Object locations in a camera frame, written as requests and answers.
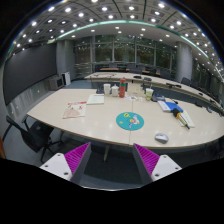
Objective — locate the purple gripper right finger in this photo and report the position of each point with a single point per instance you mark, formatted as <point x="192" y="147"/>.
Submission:
<point x="152" y="166"/>

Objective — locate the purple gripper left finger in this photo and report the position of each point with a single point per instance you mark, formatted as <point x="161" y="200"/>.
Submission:
<point x="69" y="166"/>

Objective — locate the grey computer mouse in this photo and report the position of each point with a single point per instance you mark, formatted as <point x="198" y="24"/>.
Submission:
<point x="162" y="138"/>

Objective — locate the round teal mouse pad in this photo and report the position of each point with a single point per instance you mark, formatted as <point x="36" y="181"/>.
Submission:
<point x="130" y="121"/>

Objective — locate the black office chair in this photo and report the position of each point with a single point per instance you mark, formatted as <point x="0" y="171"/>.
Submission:
<point x="37" y="137"/>

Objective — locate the red patterned booklet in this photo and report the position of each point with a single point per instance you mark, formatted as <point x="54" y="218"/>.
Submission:
<point x="75" y="110"/>

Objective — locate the white open notebook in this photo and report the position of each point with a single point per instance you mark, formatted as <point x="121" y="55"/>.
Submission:
<point x="188" y="119"/>

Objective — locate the blue folder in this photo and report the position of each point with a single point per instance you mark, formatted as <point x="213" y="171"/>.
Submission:
<point x="173" y="105"/>

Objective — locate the dark device on table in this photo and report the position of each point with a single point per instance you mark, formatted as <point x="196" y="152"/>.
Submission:
<point x="157" y="97"/>

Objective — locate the white paper stack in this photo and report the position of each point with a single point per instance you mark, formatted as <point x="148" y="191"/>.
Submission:
<point x="95" y="99"/>

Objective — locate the green printed paper cup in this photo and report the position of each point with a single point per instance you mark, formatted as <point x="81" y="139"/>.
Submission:
<point x="148" y="94"/>

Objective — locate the grey box on floor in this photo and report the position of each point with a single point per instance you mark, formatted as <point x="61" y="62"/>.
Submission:
<point x="55" y="83"/>

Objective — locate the white lidded jar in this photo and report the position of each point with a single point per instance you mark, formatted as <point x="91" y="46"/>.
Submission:
<point x="115" y="91"/>

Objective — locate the red water bottle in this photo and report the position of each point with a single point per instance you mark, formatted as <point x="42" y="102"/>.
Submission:
<point x="122" y="87"/>

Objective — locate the white paper cup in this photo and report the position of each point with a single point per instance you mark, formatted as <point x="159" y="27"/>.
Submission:
<point x="107" y="88"/>

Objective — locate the white floor appliance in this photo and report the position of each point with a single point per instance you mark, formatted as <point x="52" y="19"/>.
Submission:
<point x="66" y="78"/>

